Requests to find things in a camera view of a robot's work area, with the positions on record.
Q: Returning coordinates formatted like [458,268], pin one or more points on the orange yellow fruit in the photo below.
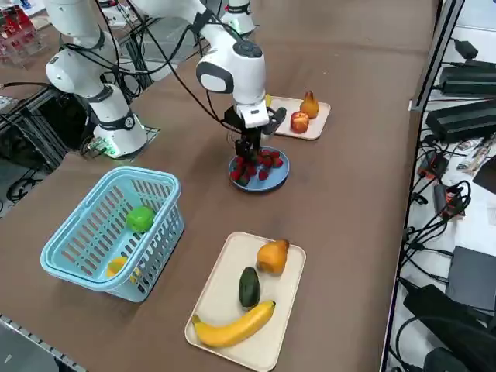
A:
[116,267]

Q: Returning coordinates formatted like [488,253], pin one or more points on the dark green avocado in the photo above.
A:
[249,288]

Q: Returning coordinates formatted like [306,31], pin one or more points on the cream tray with apple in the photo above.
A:
[310,133]

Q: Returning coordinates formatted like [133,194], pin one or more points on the black orange power device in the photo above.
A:
[449,201]
[434,164]

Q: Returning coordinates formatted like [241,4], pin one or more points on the green apple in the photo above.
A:
[140,219]

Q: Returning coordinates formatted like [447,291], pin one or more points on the small black adapter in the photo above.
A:
[466,48]

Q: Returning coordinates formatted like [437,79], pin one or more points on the light blue plastic basket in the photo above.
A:
[73,252]

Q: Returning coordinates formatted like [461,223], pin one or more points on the aluminium frame post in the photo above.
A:
[436,54]

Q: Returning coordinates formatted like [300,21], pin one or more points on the black power brick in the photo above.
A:
[469,81]
[461,122]

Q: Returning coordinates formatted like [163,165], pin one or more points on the red apple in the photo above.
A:
[299,122]

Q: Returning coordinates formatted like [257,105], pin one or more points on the blue round plate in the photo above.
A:
[271,180]

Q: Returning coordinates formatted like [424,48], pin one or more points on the yellow starfruit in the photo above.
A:
[267,100]

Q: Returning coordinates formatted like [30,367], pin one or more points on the yellow banana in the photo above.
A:
[232,329]

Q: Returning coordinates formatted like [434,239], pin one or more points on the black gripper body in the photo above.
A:
[252,139]

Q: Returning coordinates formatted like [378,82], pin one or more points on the grey flat box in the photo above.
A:
[472,277]

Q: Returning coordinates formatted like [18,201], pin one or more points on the dark red strawberry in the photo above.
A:
[267,163]
[252,169]

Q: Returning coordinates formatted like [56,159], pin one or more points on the small brownish pear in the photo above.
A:
[310,105]

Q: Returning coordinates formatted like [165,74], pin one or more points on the clear rack with red items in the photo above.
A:
[19,38]

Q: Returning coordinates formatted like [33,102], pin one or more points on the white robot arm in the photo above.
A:
[238,19]
[236,73]

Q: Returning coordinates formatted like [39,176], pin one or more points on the large orange pear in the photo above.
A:
[272,257]

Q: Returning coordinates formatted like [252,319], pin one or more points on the cream tray with banana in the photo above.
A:
[232,271]

